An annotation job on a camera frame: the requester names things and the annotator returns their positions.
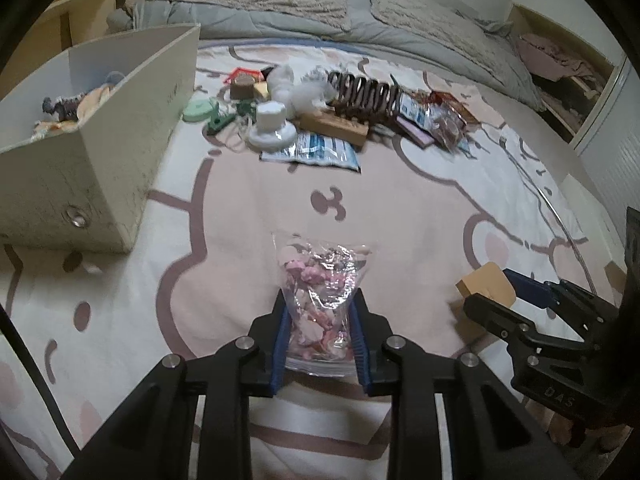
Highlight wooden shelf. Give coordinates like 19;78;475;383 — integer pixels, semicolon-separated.
29;0;152;67

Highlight printed blanket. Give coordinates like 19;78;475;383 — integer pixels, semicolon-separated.
0;40;617;480

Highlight brown jar in wrap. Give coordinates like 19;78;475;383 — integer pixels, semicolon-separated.
429;101;469;152

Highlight white fluffy ball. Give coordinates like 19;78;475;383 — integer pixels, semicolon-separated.
266;64;297;102

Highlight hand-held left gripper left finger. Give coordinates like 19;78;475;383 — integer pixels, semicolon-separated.
60;290;291;480

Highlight pink candy bag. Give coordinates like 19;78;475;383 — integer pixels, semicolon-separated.
271;231;374;377

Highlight mint green round case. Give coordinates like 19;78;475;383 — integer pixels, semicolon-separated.
181;96;221;123

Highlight red packet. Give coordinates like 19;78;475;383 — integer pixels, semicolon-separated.
222;66;264;86

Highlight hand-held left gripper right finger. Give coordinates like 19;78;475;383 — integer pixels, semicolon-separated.
348;287;563;480

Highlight wooden side cabinet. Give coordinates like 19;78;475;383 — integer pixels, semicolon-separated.
509;4;617;142

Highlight silver blue foil packet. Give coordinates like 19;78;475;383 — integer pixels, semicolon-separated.
399;96;432;129

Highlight pink clothes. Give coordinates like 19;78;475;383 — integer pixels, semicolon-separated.
517;34;597;82

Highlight green clip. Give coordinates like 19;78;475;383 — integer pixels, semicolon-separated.
206;111;237;134

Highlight small toy figure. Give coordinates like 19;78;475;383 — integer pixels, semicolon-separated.
42;93;84;125

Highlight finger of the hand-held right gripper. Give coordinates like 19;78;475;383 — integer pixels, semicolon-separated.
502;267;617;327
462;291;591;362

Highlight black cable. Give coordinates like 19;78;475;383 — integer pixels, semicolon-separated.
0;304;77;462

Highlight purple notebook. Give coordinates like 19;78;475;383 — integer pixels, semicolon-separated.
396;114;434;149

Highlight blue white packet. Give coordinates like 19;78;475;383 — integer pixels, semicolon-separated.
259;131;362;174

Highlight wooden square coaster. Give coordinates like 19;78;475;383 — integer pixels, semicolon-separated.
455;262;517;312

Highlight brown tape roll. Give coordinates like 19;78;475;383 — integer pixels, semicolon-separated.
229;74;257;102

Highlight white storage box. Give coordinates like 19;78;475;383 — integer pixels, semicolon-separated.
0;23;202;254

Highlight light wooden block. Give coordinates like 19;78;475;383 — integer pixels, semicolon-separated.
299;110;369;149

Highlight grey duvet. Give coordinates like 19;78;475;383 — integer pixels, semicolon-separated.
107;0;547;112

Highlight grey fluffy ball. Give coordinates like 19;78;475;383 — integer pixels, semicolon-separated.
294;66;337;112

